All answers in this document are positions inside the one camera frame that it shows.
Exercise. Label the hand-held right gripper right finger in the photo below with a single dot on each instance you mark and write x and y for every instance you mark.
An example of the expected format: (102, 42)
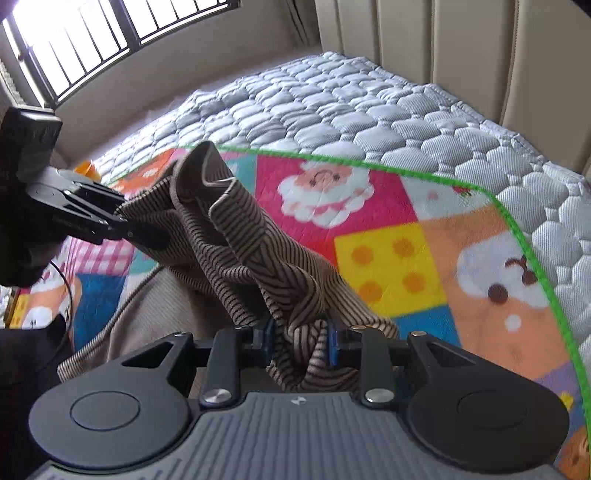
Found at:
(332, 345)

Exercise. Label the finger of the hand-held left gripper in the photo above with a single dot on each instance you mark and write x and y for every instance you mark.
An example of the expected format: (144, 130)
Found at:
(138, 235)
(99, 197)

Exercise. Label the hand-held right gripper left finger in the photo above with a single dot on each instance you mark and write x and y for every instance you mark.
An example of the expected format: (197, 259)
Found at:
(270, 339)

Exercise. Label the brown striped knit garment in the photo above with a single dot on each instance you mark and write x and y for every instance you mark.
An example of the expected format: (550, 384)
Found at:
(240, 240)

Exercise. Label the orange plastic object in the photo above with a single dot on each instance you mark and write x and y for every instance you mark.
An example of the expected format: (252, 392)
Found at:
(87, 170)

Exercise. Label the colourful printed blanket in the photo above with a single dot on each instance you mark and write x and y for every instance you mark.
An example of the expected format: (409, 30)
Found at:
(406, 258)

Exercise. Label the window with black bars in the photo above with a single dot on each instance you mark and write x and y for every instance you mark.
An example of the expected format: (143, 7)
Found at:
(92, 41)

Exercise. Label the grey quilted mattress pad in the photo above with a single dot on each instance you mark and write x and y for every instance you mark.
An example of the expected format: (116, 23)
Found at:
(360, 115)

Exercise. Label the beige padded headboard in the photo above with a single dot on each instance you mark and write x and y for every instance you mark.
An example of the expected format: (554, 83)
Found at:
(485, 50)

